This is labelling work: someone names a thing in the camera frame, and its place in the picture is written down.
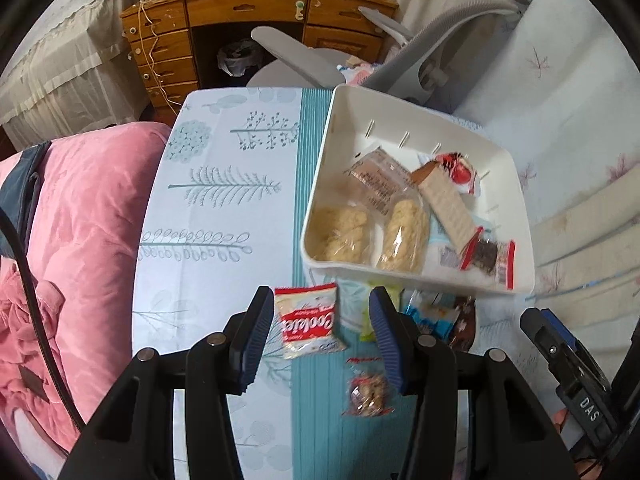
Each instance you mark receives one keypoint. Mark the white plastic tray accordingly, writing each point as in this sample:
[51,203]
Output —
[350,135]

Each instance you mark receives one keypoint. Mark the lace covered cabinet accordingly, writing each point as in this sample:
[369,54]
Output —
[60,60]

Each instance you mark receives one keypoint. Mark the puffed rice cracker packet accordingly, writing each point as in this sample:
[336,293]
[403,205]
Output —
[402,235]
[340,232]

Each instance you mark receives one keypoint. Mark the white floral curtain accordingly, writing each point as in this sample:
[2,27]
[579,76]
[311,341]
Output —
[565,110]

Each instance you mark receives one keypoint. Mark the long beige biscuit packet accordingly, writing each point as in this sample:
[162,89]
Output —
[447,205]

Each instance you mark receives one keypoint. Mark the brown chocolate packet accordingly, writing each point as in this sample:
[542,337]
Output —
[462,327]

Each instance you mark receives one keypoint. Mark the small green packet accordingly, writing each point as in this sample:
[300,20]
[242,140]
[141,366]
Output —
[364,325]

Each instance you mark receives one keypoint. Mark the green white drawer hook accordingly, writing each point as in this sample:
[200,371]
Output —
[300,10]

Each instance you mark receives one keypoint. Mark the trash bin with bag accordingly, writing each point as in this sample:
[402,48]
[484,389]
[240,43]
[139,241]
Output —
[240,57]

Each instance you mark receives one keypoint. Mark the wooden desk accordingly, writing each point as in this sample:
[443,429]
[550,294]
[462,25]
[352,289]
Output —
[240,7]

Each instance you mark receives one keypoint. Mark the red white round snack packet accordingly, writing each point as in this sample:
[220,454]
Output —
[457,172]

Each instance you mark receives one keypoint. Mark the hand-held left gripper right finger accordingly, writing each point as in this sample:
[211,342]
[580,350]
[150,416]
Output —
[387,345]

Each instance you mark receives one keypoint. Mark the small blue white packet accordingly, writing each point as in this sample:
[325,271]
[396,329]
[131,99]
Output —
[432,317]

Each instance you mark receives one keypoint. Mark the red white cookie packet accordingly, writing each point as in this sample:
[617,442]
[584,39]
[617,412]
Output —
[305,322]

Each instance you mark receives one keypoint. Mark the grey office chair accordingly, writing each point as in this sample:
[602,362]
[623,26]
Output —
[300,57]

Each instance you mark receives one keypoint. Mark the small clear nut packet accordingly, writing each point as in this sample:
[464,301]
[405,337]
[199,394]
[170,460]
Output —
[367,392]

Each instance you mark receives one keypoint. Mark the pink blanket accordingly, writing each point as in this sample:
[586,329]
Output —
[90,260]

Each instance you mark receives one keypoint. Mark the red white dark snack packet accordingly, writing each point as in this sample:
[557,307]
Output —
[485,257]

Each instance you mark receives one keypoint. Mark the navy blue cloth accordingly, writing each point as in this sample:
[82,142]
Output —
[20,190]

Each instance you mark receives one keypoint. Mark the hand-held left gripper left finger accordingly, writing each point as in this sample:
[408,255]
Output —
[252,345]

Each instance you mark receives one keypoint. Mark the pink packets on chair seat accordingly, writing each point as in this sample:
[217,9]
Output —
[357,72]

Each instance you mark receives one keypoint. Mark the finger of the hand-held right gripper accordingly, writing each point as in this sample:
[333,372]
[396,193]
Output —
[542,337]
[557,322]

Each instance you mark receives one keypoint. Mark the clear brown cake packet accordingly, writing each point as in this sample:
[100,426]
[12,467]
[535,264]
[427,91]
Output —
[380,180]

